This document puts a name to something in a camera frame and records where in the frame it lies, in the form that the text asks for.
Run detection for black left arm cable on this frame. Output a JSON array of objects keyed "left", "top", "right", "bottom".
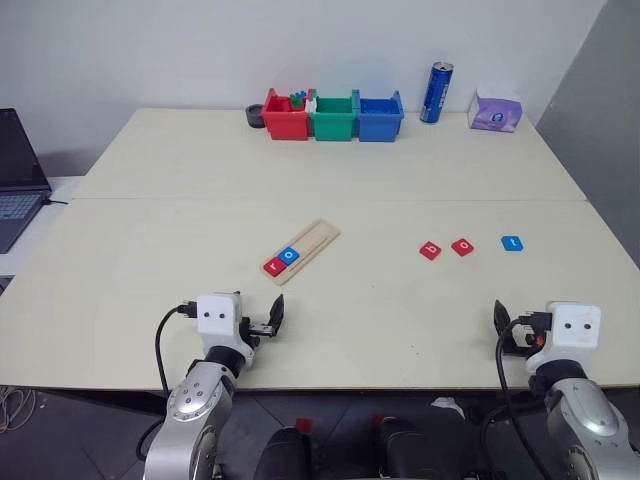
[{"left": 136, "top": 298, "right": 199, "bottom": 464}]

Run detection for purple tissue pack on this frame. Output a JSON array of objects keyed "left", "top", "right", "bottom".
[{"left": 468, "top": 84, "right": 524, "bottom": 134}]

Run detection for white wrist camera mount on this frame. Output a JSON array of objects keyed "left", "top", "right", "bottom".
[
  {"left": 524, "top": 300, "right": 603, "bottom": 374},
  {"left": 195, "top": 293, "right": 255, "bottom": 360}
]

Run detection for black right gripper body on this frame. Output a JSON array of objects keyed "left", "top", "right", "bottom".
[{"left": 499, "top": 309, "right": 554, "bottom": 359}]

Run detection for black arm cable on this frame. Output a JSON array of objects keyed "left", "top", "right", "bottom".
[
  {"left": 136, "top": 298, "right": 199, "bottom": 464},
  {"left": 479, "top": 317, "right": 551, "bottom": 480}
]

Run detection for blue drink can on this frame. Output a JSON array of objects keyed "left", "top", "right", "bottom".
[{"left": 418, "top": 61, "right": 455, "bottom": 125}]

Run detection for blue plastic bin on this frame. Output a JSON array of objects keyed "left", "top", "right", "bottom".
[{"left": 352, "top": 89, "right": 405, "bottom": 143}]

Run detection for red plastic bin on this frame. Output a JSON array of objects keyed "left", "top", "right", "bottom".
[{"left": 261, "top": 88, "right": 312, "bottom": 142}]

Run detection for dark grey laptop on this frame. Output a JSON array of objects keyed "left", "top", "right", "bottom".
[{"left": 0, "top": 108, "right": 54, "bottom": 255}]

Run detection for wooden letter tray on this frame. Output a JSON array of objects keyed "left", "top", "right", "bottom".
[{"left": 263, "top": 218, "right": 342, "bottom": 288}]

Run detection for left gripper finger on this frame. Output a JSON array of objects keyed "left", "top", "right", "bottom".
[{"left": 268, "top": 293, "right": 287, "bottom": 339}]

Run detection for black round dish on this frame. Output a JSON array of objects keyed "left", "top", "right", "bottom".
[{"left": 245, "top": 103, "right": 268, "bottom": 130}]

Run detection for white crumpled scrap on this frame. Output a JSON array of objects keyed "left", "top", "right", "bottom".
[{"left": 430, "top": 396, "right": 467, "bottom": 417}]

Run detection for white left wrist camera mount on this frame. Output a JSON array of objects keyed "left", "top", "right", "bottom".
[{"left": 195, "top": 293, "right": 255, "bottom": 360}]

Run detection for green plastic bin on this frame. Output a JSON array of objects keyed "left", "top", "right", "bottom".
[{"left": 308, "top": 89, "right": 358, "bottom": 143}]

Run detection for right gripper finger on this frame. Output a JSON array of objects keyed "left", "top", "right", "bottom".
[{"left": 493, "top": 298, "right": 513, "bottom": 334}]

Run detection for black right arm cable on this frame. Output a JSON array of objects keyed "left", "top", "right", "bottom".
[{"left": 479, "top": 317, "right": 551, "bottom": 480}]

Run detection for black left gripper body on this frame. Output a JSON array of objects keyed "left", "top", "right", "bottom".
[{"left": 239, "top": 315, "right": 278, "bottom": 349}]

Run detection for thin pale floor cables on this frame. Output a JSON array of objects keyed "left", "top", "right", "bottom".
[{"left": 0, "top": 387, "right": 39, "bottom": 432}]

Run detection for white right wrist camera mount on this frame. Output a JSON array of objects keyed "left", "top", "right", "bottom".
[{"left": 524, "top": 300, "right": 603, "bottom": 374}]

